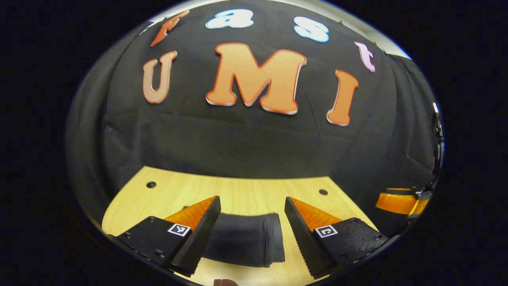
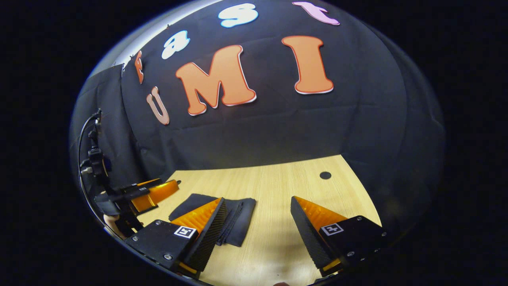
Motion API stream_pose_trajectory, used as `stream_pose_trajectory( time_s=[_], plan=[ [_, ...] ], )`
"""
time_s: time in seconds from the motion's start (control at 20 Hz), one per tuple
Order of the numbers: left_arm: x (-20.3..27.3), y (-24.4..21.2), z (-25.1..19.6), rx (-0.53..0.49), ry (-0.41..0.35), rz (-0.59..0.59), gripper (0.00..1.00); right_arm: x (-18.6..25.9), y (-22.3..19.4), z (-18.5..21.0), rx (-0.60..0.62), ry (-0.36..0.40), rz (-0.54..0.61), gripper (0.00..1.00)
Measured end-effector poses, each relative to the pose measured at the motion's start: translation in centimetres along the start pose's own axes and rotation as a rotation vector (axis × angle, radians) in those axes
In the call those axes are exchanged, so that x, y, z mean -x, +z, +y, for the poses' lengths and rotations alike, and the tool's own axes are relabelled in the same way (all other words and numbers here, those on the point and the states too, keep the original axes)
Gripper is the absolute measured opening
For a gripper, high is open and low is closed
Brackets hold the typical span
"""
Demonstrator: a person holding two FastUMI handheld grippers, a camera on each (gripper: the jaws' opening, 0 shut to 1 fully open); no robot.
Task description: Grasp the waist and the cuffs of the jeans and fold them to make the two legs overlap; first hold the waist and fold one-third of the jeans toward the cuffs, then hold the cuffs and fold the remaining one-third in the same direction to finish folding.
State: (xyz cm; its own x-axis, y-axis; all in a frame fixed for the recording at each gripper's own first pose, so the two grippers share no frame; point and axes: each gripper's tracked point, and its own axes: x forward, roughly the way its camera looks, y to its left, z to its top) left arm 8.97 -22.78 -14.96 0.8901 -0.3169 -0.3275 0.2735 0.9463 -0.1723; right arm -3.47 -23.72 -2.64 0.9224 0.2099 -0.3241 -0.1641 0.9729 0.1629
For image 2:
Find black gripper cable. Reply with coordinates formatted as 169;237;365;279
77;109;103;224

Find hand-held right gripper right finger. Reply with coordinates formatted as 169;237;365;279
290;195;389;278

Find dark grey jeans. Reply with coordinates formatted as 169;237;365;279
169;193;257;248

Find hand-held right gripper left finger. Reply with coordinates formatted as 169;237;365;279
126;197;229;279

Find black backdrop cloth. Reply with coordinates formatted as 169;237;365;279
69;0;447;239

